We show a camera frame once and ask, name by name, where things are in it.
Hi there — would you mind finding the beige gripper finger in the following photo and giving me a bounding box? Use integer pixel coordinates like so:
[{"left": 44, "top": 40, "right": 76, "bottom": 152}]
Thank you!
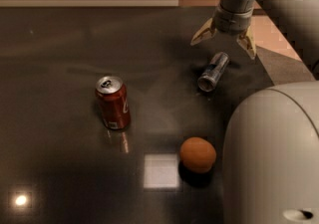
[
  {"left": 237, "top": 27, "right": 257, "bottom": 60},
  {"left": 190, "top": 18, "right": 216, "bottom": 46}
]

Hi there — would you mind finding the blue silver redbull can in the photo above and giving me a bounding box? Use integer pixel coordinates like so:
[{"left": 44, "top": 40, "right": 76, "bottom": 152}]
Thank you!
[{"left": 197, "top": 52, "right": 229, "bottom": 93}]

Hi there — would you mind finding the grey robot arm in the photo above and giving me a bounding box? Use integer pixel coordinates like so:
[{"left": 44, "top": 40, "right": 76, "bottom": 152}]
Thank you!
[{"left": 191, "top": 0, "right": 319, "bottom": 224}]

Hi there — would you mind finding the red soda can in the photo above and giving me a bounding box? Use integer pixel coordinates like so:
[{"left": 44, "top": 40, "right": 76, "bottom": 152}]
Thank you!
[{"left": 95, "top": 76, "right": 131, "bottom": 130}]

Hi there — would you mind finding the orange fruit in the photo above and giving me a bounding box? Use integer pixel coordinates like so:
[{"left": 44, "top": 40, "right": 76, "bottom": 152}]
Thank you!
[{"left": 179, "top": 137, "right": 216, "bottom": 174}]

